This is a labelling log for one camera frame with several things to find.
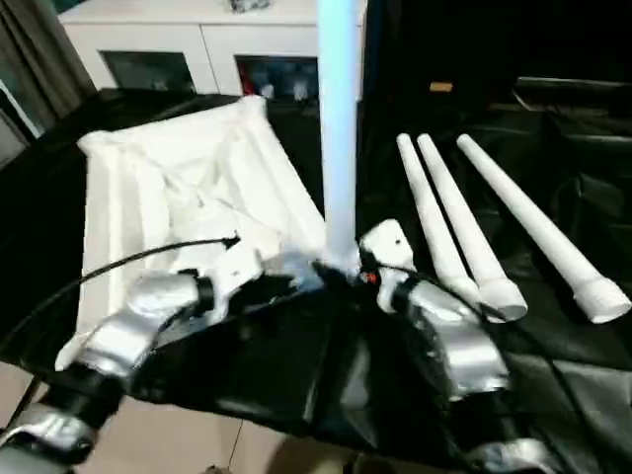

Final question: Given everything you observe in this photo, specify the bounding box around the grey window curtain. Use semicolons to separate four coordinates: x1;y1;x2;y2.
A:
0;0;98;139

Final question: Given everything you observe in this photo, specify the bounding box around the white plastic table top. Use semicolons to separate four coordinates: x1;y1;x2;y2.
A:
54;95;337;374

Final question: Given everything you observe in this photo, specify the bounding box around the black side table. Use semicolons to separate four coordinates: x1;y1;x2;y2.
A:
513;75;632;110

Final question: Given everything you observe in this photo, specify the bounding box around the white plastic table leg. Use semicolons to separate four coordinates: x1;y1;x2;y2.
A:
416;133;529;324
317;0;362;276
455;133;632;325
396;133;480;302

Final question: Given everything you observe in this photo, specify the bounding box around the black work mat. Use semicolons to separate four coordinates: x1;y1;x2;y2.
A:
0;87;632;470

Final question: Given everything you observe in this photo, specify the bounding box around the white glass-door cabinet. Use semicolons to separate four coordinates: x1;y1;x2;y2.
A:
59;0;368;100

